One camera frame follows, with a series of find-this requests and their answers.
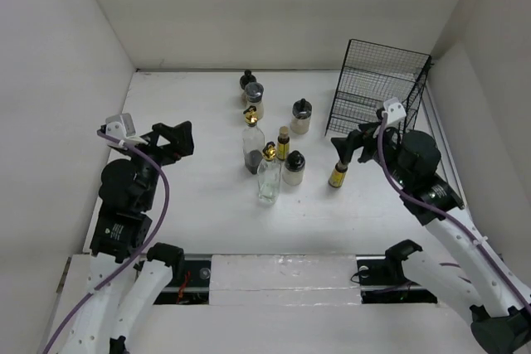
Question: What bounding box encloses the small black-cap back jar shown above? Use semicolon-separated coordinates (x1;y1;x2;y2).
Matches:
239;70;256;104

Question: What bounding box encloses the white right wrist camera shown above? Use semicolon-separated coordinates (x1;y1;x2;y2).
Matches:
377;98;407;126

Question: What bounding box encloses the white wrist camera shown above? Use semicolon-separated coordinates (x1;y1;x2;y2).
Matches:
104;113;136;140
377;98;407;126

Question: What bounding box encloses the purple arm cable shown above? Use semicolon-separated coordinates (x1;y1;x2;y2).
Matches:
40;129;171;354
376;115;531;305

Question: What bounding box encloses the small yellow bottle cork right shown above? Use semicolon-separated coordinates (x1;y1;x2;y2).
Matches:
328;160;348;188

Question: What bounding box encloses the small yellow bottle cork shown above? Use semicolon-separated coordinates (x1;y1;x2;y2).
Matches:
328;160;348;188
276;126;290;161

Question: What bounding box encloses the black wire rack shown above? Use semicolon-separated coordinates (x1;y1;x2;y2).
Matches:
325;39;432;134

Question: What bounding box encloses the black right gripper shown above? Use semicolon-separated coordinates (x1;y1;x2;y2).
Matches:
330;119;412;187

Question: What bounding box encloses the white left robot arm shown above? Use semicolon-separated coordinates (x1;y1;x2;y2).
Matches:
43;114;194;353

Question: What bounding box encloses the black-cap white powder jar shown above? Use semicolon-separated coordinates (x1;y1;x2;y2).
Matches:
283;150;306;187

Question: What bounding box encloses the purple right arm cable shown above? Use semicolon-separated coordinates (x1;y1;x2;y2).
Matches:
376;115;531;305

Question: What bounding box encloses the glass bottle with dark sauce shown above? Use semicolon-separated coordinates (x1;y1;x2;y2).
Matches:
242;105;265;175

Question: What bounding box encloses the small yellow bottle cork centre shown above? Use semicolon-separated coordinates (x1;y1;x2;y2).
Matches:
276;126;290;161

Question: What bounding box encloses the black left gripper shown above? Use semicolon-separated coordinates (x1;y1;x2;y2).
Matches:
119;119;193;208

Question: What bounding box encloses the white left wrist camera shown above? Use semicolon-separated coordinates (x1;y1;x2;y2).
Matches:
104;113;136;140

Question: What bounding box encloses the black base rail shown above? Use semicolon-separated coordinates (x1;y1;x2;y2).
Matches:
155;255;437;307

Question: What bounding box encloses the black-lid beige spice jar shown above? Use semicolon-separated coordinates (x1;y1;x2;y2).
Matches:
290;98;313;134

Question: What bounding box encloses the clear glass bottle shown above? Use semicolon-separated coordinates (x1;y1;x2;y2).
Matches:
257;142;281;203

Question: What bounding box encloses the grey-lid white powder shaker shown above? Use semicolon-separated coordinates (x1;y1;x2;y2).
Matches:
246;82;264;119

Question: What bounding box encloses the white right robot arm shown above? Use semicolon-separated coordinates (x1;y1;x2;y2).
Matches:
331;123;530;353

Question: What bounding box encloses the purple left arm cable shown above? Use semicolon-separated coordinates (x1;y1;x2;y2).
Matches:
40;129;171;354

